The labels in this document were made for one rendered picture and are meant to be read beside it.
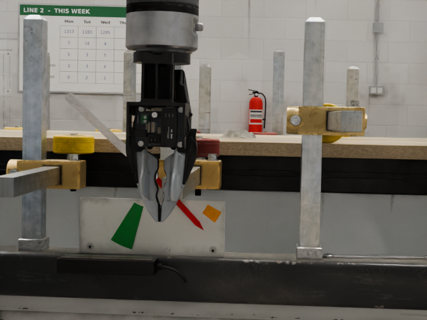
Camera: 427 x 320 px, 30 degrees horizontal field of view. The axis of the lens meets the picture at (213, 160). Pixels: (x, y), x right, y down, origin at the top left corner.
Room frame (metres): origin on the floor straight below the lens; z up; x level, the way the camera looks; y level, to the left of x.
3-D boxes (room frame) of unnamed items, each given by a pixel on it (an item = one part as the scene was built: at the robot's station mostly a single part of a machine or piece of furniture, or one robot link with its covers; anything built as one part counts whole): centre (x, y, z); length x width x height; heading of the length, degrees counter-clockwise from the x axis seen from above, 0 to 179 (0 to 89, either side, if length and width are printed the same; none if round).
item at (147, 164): (0.99, 0.08, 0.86); 0.06 x 0.03 x 0.09; 177
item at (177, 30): (1.00, 0.06, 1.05); 0.10 x 0.09 x 0.05; 87
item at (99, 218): (1.41, 0.11, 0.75); 0.26 x 0.01 x 0.10; 86
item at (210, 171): (1.43, 0.05, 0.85); 0.14 x 0.06 x 0.05; 86
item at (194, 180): (1.34, 0.04, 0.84); 0.43 x 0.03 x 0.04; 176
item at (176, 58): (0.99, 0.07, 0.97); 0.09 x 0.08 x 0.12; 177
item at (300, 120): (1.41, -0.20, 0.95); 0.14 x 0.06 x 0.05; 86
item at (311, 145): (1.41, -0.17, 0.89); 0.04 x 0.04 x 0.48; 86
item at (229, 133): (1.84, -0.06, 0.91); 0.09 x 0.07 x 0.02; 111
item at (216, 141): (1.54, 0.03, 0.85); 0.08 x 0.08 x 0.11
